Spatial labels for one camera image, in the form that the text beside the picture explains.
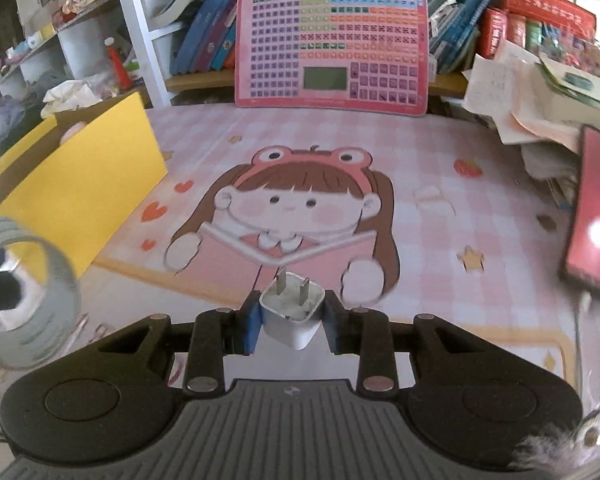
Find stack of papers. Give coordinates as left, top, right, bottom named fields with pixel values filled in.
left=463, top=40, right=600, bottom=180

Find pink cartoon desk mat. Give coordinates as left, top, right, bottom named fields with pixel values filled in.
left=79, top=104, right=600, bottom=380

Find pile of clothes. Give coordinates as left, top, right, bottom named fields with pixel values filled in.
left=0, top=72, right=64, bottom=157

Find red smartphone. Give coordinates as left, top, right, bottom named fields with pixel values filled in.
left=564, top=125, right=600, bottom=298

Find white shelf unit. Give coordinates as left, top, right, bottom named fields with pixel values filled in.
left=0, top=0, right=600, bottom=110

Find yellow cardboard box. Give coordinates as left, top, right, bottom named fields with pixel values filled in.
left=0, top=93, right=168, bottom=275

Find row of blue books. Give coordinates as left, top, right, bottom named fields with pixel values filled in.
left=170, top=0, right=238, bottom=76

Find pink plush toy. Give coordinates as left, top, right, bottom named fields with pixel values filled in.
left=59, top=122, right=87, bottom=144

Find silver tape roll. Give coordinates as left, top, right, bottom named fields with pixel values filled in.
left=0, top=217, right=81, bottom=370

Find pink calculator learning board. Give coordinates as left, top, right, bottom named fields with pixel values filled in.
left=234, top=0, right=429, bottom=116

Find red book box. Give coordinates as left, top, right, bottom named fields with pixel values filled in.
left=492, top=0, right=596, bottom=39

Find white charger plug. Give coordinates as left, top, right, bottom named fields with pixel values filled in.
left=259, top=268, right=326, bottom=350

